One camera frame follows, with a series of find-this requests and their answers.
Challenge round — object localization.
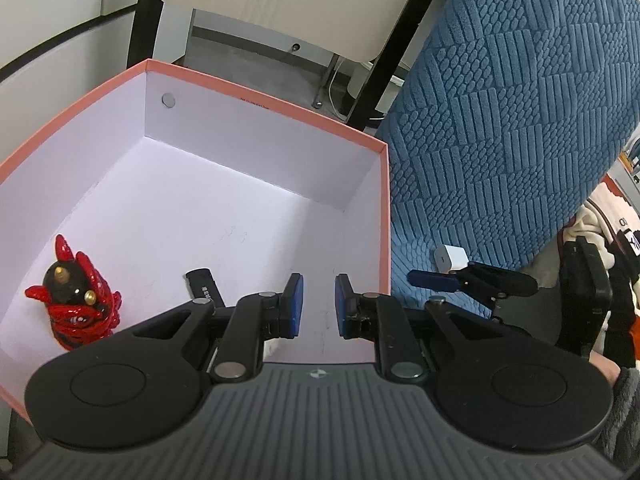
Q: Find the striped fleece blanket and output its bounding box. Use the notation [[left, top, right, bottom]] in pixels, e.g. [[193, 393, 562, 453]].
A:
[[555, 175, 640, 366]]

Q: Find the red lion figurine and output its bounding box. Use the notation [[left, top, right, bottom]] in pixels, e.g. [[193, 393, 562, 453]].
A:
[[26, 234, 124, 352]]

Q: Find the blue textured mat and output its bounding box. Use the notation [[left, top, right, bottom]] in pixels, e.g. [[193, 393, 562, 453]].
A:
[[374, 0, 640, 311]]

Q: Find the pink cardboard box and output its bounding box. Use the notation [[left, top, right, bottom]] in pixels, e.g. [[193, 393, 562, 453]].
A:
[[0, 58, 391, 413]]

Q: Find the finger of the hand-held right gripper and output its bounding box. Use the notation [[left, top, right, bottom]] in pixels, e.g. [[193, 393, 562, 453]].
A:
[[407, 261, 540, 319]]

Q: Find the white cable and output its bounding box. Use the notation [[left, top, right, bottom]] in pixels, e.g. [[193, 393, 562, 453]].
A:
[[325, 56, 347, 117]]

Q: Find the black usb stick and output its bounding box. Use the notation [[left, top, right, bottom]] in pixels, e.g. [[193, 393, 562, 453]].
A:
[[184, 268, 227, 311]]

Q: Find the beige folding chair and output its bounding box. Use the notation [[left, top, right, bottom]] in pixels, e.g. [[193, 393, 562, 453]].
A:
[[126, 0, 472, 128]]

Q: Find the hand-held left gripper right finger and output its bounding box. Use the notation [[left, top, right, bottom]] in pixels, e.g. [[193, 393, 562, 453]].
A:
[[333, 273, 532, 387]]

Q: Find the person's right forearm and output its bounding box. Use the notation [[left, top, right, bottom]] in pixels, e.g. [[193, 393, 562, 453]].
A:
[[588, 352, 640, 460]]

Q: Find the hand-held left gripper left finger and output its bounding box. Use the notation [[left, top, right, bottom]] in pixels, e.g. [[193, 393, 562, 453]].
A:
[[120, 272, 306, 387]]

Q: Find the small white charger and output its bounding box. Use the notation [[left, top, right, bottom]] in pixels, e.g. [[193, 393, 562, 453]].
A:
[[433, 245, 470, 275]]

